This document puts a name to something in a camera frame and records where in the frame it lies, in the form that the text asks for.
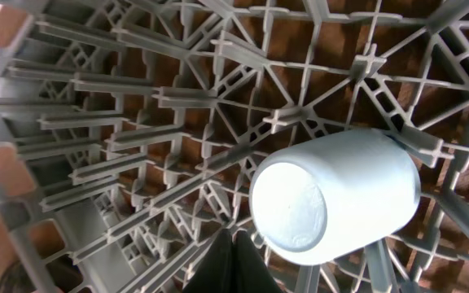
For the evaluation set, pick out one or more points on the grey dishwasher rack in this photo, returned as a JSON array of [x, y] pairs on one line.
[[130, 131]]

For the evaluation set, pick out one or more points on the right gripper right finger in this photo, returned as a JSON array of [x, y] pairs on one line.
[[250, 272]]

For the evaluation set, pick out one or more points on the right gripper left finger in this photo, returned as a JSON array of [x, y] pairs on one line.
[[215, 271]]

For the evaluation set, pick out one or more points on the blue cup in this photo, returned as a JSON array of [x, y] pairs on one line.
[[322, 199]]

